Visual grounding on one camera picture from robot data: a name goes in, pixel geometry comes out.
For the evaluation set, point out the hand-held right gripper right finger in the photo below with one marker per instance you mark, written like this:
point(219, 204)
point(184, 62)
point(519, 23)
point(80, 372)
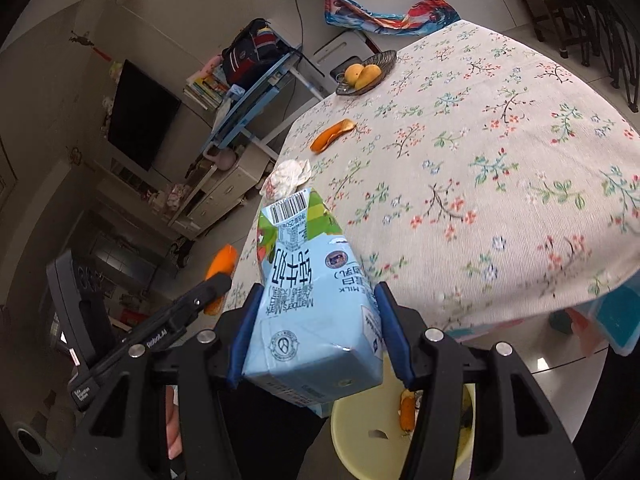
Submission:
point(395, 345)

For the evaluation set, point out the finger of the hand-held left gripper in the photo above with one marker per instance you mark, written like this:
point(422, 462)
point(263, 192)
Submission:
point(165, 327)

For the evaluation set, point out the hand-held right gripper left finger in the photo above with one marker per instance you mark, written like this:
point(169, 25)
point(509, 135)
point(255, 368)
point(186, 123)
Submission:
point(239, 355)

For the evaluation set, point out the light blue milk carton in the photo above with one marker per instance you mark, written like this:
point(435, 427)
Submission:
point(310, 320)

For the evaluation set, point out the yellow plastic bin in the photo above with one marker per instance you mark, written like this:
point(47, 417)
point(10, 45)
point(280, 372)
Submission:
point(370, 452)

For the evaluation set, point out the white drawer cabinet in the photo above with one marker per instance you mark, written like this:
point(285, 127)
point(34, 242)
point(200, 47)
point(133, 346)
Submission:
point(225, 195)

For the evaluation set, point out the white round device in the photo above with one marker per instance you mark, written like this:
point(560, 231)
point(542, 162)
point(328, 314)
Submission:
point(32, 447)

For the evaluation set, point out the teal stool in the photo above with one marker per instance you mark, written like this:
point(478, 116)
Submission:
point(561, 323)

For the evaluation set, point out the pink round toy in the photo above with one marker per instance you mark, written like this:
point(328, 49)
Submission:
point(225, 159)

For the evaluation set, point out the crumpled white tissue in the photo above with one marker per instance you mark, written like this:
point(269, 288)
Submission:
point(286, 178)

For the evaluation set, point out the floral tablecloth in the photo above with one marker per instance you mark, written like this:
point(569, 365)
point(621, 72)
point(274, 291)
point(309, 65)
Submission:
point(475, 170)

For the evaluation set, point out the black television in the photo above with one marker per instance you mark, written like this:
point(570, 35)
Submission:
point(142, 115)

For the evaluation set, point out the blue checkered cloth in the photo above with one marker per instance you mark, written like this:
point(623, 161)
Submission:
point(617, 320)

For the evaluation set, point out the stack of books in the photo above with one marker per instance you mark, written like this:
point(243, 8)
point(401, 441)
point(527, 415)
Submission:
point(202, 90)

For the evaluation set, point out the blue study desk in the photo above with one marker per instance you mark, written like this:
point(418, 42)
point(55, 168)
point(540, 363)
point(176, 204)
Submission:
point(260, 90)

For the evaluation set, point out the red hanging ornament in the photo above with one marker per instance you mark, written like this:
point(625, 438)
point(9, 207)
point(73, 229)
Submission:
point(87, 42)

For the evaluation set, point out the dark woven fruit bowl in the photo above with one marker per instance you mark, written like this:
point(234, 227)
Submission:
point(370, 82)

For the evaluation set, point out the yellow mango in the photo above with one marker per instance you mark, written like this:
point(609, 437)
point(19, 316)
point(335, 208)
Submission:
point(372, 74)
point(353, 74)

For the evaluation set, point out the dark blue red backpack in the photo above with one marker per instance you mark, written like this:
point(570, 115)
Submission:
point(252, 52)

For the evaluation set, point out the white appliance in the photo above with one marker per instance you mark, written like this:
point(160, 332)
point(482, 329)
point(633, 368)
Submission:
point(332, 57)

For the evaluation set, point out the colourful printed cloth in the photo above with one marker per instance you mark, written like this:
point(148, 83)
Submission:
point(390, 16)

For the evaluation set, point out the dark wooden chair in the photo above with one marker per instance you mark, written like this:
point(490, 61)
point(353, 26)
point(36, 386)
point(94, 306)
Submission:
point(590, 15)

